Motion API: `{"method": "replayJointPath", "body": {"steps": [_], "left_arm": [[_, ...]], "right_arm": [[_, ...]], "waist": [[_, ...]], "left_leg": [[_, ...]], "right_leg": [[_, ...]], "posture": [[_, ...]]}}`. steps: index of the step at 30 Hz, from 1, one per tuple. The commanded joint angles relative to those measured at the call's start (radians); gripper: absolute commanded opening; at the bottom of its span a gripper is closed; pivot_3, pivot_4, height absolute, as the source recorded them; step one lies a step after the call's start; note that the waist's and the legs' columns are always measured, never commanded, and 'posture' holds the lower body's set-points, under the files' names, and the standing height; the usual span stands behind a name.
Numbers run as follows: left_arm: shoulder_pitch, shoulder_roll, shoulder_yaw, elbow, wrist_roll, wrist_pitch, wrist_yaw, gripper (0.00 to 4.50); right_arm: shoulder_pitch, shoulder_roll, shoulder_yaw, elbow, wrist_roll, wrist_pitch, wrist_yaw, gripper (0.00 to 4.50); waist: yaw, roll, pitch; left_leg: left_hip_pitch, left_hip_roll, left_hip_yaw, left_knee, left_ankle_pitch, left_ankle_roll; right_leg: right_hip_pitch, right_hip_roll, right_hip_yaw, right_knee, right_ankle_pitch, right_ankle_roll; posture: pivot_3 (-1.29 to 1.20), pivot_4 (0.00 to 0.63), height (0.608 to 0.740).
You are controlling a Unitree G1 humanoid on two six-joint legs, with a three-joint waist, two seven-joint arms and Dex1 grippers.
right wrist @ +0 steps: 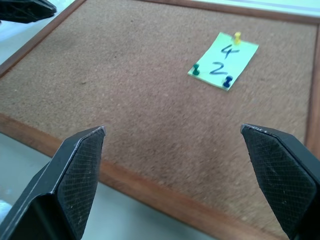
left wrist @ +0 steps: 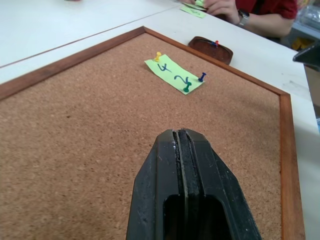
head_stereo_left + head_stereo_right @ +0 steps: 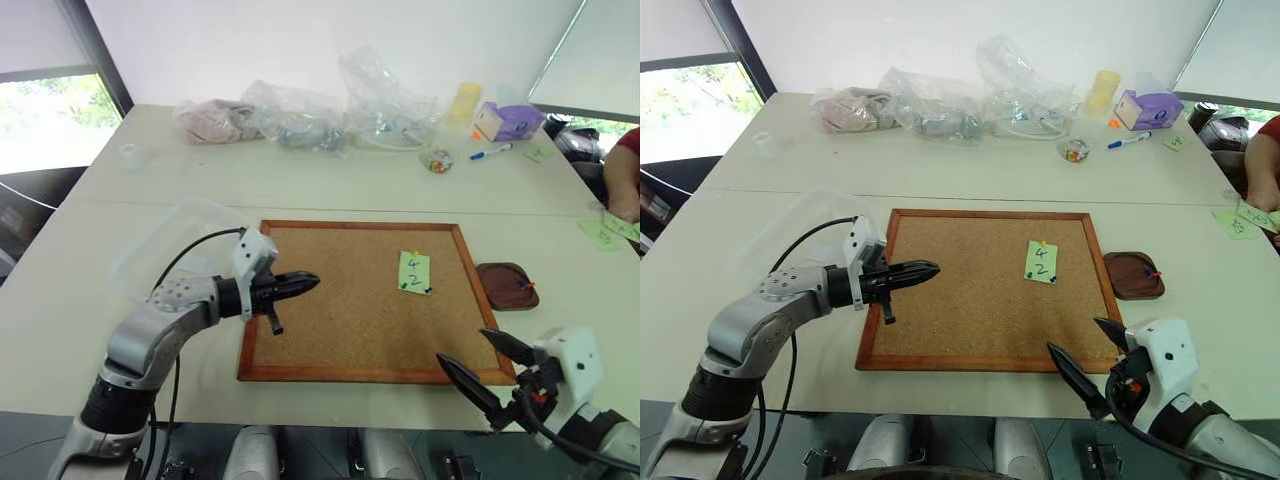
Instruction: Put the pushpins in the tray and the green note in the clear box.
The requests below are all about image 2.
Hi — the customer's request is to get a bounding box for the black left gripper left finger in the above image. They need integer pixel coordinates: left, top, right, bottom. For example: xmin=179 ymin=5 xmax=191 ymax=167
xmin=125 ymin=129 xmax=189 ymax=240

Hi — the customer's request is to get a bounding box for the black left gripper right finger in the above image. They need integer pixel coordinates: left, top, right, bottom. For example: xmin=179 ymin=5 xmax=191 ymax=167
xmin=178 ymin=128 xmax=263 ymax=240

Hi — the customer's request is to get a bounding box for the green paper note with writing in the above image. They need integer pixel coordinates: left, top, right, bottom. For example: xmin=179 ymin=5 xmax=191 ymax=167
xmin=144 ymin=53 xmax=204 ymax=96

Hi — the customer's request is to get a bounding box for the green paper note stack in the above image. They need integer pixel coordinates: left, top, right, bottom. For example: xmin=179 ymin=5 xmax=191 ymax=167
xmin=179 ymin=0 xmax=208 ymax=20

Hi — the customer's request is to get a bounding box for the person's bare hand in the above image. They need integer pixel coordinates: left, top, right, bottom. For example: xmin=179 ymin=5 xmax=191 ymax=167
xmin=202 ymin=0 xmax=242 ymax=25

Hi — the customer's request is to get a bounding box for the dark brown wooden tray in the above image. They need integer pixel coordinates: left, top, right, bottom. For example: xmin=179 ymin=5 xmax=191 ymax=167
xmin=187 ymin=36 xmax=234 ymax=66

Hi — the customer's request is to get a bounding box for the black right gripper tip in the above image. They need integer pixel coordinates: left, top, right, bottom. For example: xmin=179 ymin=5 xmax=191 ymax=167
xmin=292 ymin=45 xmax=320 ymax=72

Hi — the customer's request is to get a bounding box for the silver wristwatch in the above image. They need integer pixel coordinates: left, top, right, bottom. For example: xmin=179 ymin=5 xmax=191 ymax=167
xmin=237 ymin=8 xmax=250 ymax=27

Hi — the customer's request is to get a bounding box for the person's red shirt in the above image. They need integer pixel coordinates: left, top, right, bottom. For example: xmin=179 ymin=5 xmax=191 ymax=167
xmin=234 ymin=0 xmax=298 ymax=20

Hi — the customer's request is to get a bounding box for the cork board with wooden frame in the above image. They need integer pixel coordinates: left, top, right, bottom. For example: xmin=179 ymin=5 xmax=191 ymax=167
xmin=0 ymin=25 xmax=306 ymax=240

